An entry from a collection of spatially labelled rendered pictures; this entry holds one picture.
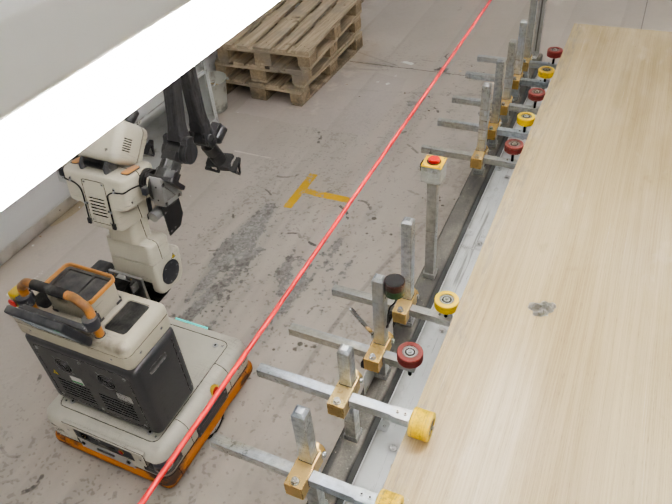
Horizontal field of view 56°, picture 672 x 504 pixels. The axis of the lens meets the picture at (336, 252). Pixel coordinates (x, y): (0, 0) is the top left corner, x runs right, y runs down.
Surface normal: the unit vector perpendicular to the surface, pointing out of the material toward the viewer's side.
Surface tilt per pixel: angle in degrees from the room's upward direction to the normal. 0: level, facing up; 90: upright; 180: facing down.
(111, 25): 90
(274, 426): 0
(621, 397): 0
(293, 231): 0
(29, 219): 90
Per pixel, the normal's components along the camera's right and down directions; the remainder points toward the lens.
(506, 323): -0.07, -0.75
